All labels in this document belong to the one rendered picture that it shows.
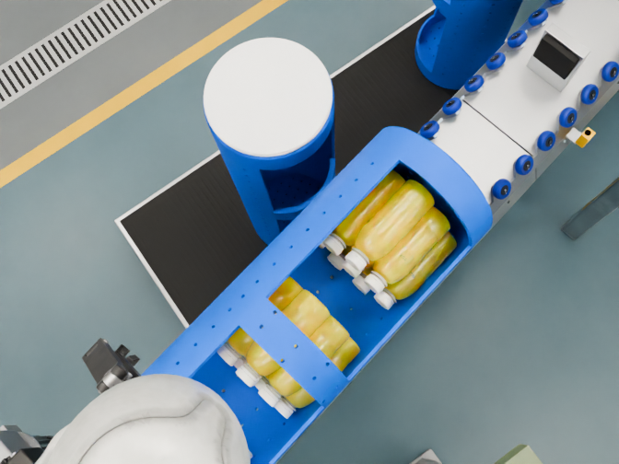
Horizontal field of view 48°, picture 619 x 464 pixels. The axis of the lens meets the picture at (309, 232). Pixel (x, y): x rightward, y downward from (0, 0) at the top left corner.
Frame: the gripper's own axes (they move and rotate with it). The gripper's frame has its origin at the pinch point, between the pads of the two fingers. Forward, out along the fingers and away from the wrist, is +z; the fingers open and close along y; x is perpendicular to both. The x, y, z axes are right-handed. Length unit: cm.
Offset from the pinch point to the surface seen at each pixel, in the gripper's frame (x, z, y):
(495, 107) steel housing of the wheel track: 89, 69, 12
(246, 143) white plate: 44, 68, -23
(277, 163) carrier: 45, 70, -16
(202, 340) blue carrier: 7.1, 47.5, -3.0
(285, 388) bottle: 10, 52, 14
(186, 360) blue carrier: 2.9, 47.2, -2.7
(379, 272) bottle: 38, 51, 13
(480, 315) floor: 75, 154, 63
